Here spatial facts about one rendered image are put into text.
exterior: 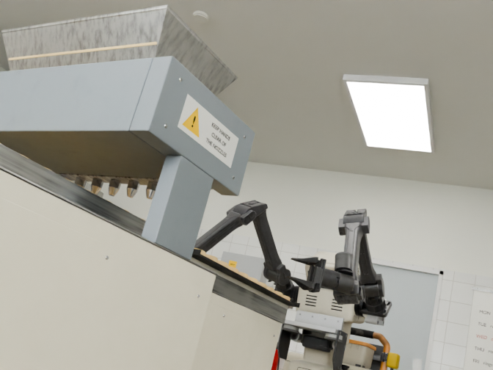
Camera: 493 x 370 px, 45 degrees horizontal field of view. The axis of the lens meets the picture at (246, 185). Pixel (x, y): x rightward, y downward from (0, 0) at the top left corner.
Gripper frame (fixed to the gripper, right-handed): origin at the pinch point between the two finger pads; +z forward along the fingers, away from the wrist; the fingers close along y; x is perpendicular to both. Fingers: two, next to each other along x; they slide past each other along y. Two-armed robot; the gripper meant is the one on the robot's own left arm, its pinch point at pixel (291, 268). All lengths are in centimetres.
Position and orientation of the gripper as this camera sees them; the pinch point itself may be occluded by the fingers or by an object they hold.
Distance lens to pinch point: 184.2
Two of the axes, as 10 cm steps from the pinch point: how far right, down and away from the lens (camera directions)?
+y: -2.4, 9.3, -2.8
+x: -2.5, 2.2, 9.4
